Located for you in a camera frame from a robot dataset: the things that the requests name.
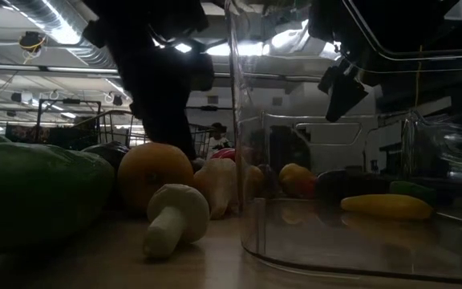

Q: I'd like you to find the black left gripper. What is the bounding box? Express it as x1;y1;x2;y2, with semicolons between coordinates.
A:
108;34;216;161

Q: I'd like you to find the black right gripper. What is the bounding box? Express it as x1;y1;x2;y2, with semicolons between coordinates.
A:
309;0;370;123

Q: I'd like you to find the orange fruit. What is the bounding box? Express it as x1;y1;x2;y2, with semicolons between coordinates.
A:
117;142;195;214

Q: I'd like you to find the dark toy avocado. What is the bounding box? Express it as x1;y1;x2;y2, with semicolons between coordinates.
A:
80;140;130;173

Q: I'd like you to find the red bell pepper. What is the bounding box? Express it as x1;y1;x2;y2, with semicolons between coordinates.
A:
210;147;237;161

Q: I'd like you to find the yellow lemon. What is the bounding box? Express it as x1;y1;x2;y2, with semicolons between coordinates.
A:
278;162;316;197

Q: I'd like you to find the small orange-red pepper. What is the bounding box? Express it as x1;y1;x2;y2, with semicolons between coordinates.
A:
294;178;316;200

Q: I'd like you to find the small green chili pepper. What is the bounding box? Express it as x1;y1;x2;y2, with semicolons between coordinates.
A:
389;180;439;204

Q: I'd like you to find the small yellow chili pepper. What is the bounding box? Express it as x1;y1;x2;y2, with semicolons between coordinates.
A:
340;193;435;221

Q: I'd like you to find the green cucumber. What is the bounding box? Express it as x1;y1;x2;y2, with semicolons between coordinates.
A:
0;142;116;250

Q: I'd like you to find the clear plastic bin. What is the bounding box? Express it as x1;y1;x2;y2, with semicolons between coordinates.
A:
225;0;462;286

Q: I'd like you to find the person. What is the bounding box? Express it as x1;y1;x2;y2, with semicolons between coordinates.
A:
206;122;232;160

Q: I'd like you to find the small white mushroom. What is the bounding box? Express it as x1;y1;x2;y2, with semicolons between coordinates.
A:
142;183;211;260

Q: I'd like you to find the long ceiling light bar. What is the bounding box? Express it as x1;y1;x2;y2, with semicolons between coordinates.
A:
0;62;120;78

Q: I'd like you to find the metal wire basket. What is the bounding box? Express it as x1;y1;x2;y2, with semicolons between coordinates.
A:
72;110;216;160

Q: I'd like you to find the black metal rack frame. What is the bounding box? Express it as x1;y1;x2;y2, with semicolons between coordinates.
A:
34;98;103;142

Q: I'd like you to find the hanging yellow cord reel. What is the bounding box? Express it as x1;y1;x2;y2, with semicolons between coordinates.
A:
18;31;47;65

